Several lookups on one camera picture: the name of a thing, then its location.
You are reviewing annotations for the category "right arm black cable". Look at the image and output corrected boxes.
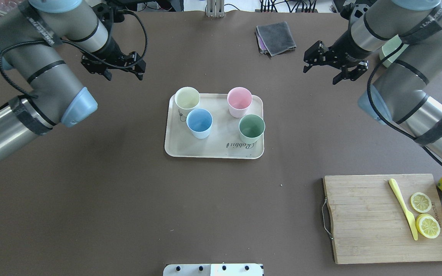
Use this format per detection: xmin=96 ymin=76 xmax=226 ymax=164
xmin=366 ymin=42 xmax=442 ymax=181

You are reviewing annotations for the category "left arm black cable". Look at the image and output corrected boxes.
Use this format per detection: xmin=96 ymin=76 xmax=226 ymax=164
xmin=0 ymin=8 xmax=148 ymax=99

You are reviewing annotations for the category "metal camera post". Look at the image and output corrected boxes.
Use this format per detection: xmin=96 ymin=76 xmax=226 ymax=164
xmin=206 ymin=0 xmax=225 ymax=18

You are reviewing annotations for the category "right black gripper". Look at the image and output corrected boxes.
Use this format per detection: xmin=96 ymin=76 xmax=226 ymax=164
xmin=303 ymin=40 xmax=369 ymax=85

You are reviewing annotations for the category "green bowl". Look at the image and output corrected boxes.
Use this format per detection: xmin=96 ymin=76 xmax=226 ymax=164
xmin=379 ymin=35 xmax=409 ymax=68

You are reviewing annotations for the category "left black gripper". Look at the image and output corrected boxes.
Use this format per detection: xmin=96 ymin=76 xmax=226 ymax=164
xmin=81 ymin=52 xmax=146 ymax=81

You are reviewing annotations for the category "purple cloth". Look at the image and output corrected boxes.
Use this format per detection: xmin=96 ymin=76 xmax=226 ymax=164
xmin=256 ymin=32 xmax=268 ymax=54

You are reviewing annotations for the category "lower lemon slice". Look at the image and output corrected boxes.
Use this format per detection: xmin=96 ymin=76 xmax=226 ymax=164
xmin=416 ymin=214 xmax=440 ymax=239

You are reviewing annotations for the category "upper lemon slice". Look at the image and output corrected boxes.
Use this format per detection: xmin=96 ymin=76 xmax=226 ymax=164
xmin=410 ymin=192 xmax=432 ymax=214

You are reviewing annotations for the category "grey folded cloth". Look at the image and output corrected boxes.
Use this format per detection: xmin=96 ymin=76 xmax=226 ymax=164
xmin=256 ymin=21 xmax=297 ymax=57

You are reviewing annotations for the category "yellow plastic knife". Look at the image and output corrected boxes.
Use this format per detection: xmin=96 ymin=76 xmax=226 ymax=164
xmin=388 ymin=178 xmax=419 ymax=241

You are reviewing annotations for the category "wooden cutting board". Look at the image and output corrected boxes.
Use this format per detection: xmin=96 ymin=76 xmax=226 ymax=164
xmin=323 ymin=174 xmax=442 ymax=264

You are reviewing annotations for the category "green cup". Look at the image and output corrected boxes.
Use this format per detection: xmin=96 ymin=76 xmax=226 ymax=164
xmin=238 ymin=115 xmax=266 ymax=144

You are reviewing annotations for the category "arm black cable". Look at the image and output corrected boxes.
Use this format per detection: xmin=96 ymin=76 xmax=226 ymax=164
xmin=366 ymin=42 xmax=442 ymax=181
xmin=0 ymin=8 xmax=148 ymax=99

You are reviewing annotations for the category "lemon slice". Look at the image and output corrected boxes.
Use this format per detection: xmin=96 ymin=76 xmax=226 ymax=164
xmin=416 ymin=214 xmax=440 ymax=239
xmin=410 ymin=192 xmax=432 ymax=214

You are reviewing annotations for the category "beige rabbit tray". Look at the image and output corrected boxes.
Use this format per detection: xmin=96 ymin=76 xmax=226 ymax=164
xmin=164 ymin=93 xmax=264 ymax=159

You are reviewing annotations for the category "white control box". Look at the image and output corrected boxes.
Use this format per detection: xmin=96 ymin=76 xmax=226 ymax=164
xmin=163 ymin=263 xmax=264 ymax=276

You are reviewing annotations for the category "blue cup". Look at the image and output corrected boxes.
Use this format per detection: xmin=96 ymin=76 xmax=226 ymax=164
xmin=186 ymin=108 xmax=213 ymax=139

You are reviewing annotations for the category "pink cup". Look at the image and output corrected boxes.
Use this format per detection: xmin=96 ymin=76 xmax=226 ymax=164
xmin=227 ymin=87 xmax=252 ymax=118

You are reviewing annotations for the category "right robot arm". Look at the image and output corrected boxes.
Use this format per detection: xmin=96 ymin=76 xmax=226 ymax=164
xmin=303 ymin=0 xmax=442 ymax=166

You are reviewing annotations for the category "cream cup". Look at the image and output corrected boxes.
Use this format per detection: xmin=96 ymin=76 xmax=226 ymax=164
xmin=174 ymin=86 xmax=201 ymax=117

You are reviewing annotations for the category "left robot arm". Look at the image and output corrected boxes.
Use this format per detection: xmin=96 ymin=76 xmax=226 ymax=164
xmin=0 ymin=0 xmax=146 ymax=162

